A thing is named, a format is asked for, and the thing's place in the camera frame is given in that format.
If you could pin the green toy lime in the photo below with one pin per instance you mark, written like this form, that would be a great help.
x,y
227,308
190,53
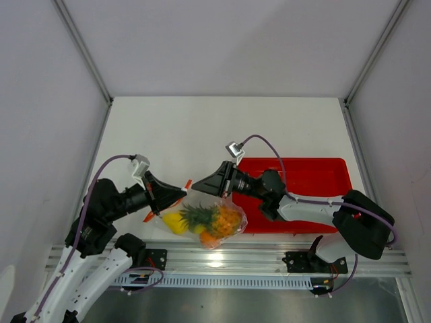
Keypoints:
x,y
198,229

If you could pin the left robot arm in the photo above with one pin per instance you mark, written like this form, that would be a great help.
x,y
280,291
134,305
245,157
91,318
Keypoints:
x,y
73,288

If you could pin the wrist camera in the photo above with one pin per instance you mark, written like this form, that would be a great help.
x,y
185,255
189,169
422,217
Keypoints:
x,y
139,166
236,151

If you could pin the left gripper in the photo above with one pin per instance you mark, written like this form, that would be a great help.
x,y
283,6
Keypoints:
x,y
159,195

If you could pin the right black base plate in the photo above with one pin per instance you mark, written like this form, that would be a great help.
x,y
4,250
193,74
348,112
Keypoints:
x,y
307,263

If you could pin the aluminium mounting rail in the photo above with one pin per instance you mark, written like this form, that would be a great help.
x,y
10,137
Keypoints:
x,y
263,259

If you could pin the white slotted cable duct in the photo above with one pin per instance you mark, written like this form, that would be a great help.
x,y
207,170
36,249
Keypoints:
x,y
278,282

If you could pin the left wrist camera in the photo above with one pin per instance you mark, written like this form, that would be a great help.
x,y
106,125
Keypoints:
x,y
139,166

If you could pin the clear zip top bag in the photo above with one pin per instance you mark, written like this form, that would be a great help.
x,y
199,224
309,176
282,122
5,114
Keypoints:
x,y
195,198

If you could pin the left aluminium corner post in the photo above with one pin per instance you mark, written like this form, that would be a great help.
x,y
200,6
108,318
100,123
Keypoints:
x,y
82,49

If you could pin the red plastic tray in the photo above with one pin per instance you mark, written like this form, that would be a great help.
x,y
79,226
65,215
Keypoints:
x,y
308,176

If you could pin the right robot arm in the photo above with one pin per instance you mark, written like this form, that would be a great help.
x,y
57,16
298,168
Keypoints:
x,y
362,226

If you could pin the toy orange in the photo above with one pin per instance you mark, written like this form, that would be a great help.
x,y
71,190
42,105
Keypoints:
x,y
210,241

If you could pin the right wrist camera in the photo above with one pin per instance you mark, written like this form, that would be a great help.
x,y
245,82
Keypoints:
x,y
236,151

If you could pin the right aluminium corner post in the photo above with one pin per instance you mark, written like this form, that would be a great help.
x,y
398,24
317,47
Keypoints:
x,y
382,41

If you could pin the aluminium corner post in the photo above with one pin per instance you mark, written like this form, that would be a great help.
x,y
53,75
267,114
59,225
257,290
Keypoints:
x,y
382,41
82,49

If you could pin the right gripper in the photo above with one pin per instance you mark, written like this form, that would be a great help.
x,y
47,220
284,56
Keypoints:
x,y
213,184

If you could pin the toy pineapple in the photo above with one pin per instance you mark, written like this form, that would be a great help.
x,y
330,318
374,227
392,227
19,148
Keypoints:
x,y
218,220

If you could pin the yellow toy lemon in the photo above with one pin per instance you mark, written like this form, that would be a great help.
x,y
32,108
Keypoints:
x,y
176,223

